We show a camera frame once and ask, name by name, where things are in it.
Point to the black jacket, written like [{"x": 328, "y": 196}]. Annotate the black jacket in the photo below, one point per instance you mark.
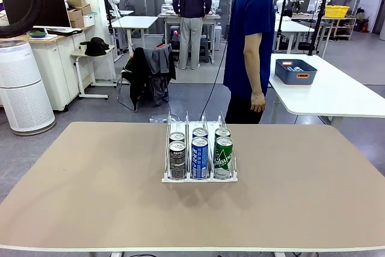
[{"x": 138, "y": 67}]

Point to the person's right forearm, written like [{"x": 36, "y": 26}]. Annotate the person's right forearm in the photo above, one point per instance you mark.
[{"x": 252, "y": 67}]

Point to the grey garment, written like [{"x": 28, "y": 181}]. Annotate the grey garment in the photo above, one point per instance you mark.
[{"x": 158, "y": 61}]

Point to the white cylindrical air purifier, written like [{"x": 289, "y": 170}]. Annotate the white cylindrical air purifier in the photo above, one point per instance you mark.
[{"x": 21, "y": 88}]

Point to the green bowl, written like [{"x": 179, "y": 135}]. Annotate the green bowl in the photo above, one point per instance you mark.
[{"x": 37, "y": 33}]

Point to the white background desk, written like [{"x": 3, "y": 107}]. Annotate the white background desk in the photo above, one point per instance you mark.
[{"x": 135, "y": 22}]

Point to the black Pepsi can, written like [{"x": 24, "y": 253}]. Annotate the black Pepsi can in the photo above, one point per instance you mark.
[
  {"x": 177, "y": 136},
  {"x": 177, "y": 160}
]

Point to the small white box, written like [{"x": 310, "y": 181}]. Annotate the small white box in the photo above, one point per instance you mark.
[{"x": 89, "y": 20}]

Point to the yellow plastic crate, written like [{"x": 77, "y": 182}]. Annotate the yellow plastic crate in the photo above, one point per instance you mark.
[{"x": 338, "y": 11}]

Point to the person's right hand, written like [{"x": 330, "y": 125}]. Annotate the person's right hand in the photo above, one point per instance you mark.
[{"x": 258, "y": 102}]

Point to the grey stool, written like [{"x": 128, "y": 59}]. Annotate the grey stool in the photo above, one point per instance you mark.
[{"x": 204, "y": 49}]

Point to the black hat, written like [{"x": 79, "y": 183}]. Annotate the black hat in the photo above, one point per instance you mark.
[{"x": 96, "y": 47}]

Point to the blue-grey plastic bin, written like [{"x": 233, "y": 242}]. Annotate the blue-grey plastic bin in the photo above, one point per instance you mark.
[{"x": 296, "y": 78}]

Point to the white cabinet desk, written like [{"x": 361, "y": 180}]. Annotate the white cabinet desk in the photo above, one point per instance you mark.
[{"x": 60, "y": 70}]

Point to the long white background table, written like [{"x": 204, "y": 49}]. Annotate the long white background table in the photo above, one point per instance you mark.
[{"x": 291, "y": 26}]

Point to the red fire extinguisher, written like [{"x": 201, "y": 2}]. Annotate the red fire extinguisher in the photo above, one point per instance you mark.
[{"x": 364, "y": 26}]

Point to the clear plastic bag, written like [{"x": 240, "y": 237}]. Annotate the clear plastic bag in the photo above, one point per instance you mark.
[{"x": 158, "y": 118}]

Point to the black tripod stand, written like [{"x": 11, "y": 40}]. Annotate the black tripod stand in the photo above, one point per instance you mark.
[
  {"x": 319, "y": 21},
  {"x": 283, "y": 16}
]

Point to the small white side table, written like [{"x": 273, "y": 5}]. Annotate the small white side table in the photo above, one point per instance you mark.
[{"x": 93, "y": 96}]

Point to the green Chilsung cider can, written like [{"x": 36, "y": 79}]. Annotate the green Chilsung cider can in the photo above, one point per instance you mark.
[
  {"x": 222, "y": 132},
  {"x": 223, "y": 160}
]

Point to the person in blue Warriors shirt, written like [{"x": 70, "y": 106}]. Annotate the person in blue Warriors shirt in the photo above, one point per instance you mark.
[{"x": 249, "y": 13}]

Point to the wooden shelf rack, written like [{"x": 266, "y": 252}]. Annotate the wooden shelf rack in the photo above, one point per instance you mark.
[{"x": 340, "y": 18}]

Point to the grey background workbench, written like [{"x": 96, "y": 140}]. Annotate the grey background workbench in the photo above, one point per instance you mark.
[{"x": 170, "y": 20}]

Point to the large white table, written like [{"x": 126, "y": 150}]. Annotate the large white table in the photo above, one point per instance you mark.
[{"x": 316, "y": 88}]

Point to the black computer monitor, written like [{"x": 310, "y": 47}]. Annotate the black computer monitor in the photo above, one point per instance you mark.
[{"x": 54, "y": 7}]

